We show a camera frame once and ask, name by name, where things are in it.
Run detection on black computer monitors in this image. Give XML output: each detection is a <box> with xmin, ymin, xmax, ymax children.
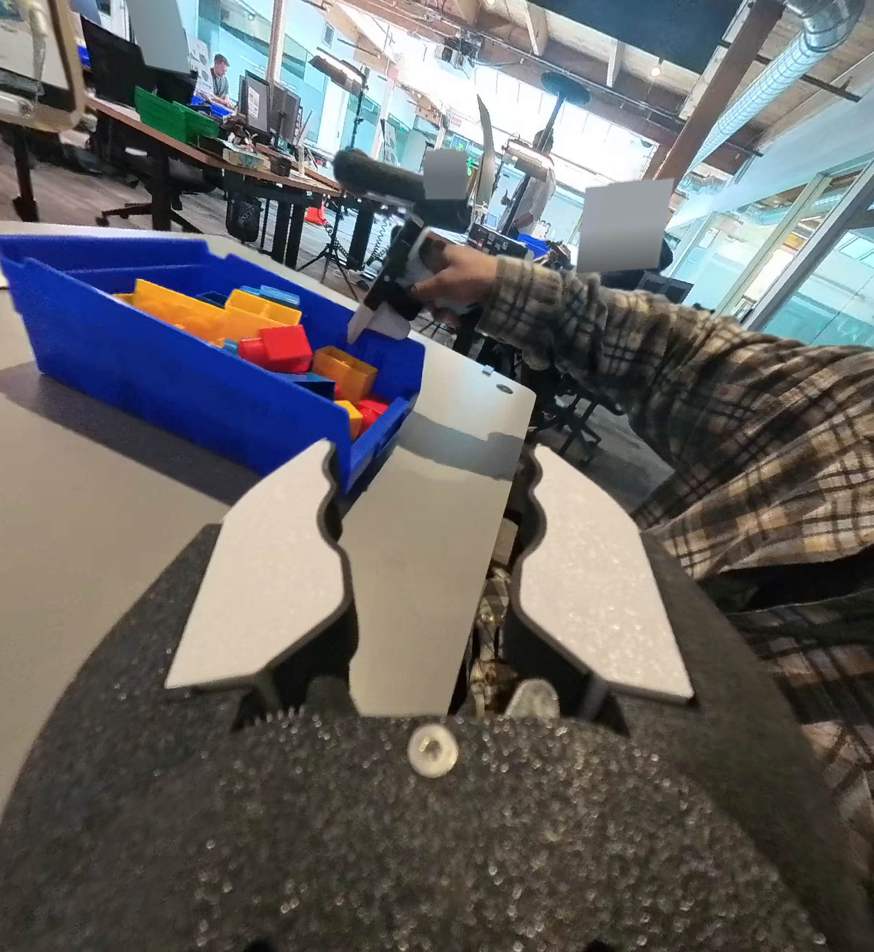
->
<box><xmin>80</xmin><ymin>18</ymin><xmax>303</xmax><ymax>147</ymax></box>

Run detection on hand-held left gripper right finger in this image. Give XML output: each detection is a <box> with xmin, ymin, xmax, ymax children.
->
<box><xmin>506</xmin><ymin>445</ymin><xmax>698</xmax><ymax>705</ymax></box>

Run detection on heap of mega blocks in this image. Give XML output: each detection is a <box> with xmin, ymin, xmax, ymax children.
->
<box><xmin>113</xmin><ymin>279</ymin><xmax>391</xmax><ymax>441</ymax></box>

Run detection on person's right hand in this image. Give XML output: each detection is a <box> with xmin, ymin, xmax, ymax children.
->
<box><xmin>409</xmin><ymin>239</ymin><xmax>502</xmax><ymax>315</ymax></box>

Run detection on person's right forearm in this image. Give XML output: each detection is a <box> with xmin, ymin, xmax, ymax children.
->
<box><xmin>476</xmin><ymin>256</ymin><xmax>874</xmax><ymax>583</ymax></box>

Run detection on black round lamp on pole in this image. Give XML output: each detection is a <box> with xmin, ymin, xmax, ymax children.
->
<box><xmin>540</xmin><ymin>70</ymin><xmax>592</xmax><ymax>135</ymax></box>

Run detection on stack of green bins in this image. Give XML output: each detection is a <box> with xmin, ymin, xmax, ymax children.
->
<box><xmin>134</xmin><ymin>87</ymin><xmax>220</xmax><ymax>147</ymax></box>

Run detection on blue plastic bin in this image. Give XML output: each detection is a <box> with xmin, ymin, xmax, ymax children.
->
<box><xmin>0</xmin><ymin>234</ymin><xmax>427</xmax><ymax>495</ymax></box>

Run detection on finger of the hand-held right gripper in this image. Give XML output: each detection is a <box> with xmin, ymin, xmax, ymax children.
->
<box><xmin>345</xmin><ymin>299</ymin><xmax>413</xmax><ymax>345</ymax></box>

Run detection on black mesh chair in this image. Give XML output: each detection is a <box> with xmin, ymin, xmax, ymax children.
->
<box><xmin>225</xmin><ymin>193</ymin><xmax>264</xmax><ymax>244</ymax></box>

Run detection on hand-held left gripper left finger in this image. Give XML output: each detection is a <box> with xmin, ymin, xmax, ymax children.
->
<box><xmin>164</xmin><ymin>439</ymin><xmax>356</xmax><ymax>694</ymax></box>

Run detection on person's plaid-shirted torso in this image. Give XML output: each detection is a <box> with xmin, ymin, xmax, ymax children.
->
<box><xmin>469</xmin><ymin>543</ymin><xmax>874</xmax><ymax>952</ymax></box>

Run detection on black tripod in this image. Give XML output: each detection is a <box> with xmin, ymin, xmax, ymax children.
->
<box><xmin>298</xmin><ymin>67</ymin><xmax>380</xmax><ymax>285</ymax></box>

